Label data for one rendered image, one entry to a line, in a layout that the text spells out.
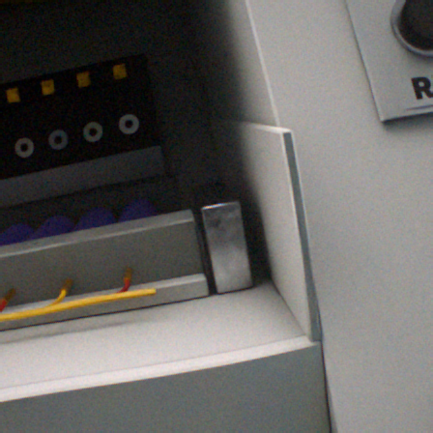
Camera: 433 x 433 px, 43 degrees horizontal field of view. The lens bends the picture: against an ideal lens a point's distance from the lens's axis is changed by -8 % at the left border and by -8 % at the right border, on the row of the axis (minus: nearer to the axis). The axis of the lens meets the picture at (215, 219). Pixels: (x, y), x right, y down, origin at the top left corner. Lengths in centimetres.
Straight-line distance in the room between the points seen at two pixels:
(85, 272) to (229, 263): 5
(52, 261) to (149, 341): 5
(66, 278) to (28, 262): 1
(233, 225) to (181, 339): 4
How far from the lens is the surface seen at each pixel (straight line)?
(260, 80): 16
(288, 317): 16
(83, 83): 32
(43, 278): 19
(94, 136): 32
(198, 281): 18
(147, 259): 19
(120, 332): 17
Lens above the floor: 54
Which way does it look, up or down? 8 degrees up
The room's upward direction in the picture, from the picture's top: 11 degrees counter-clockwise
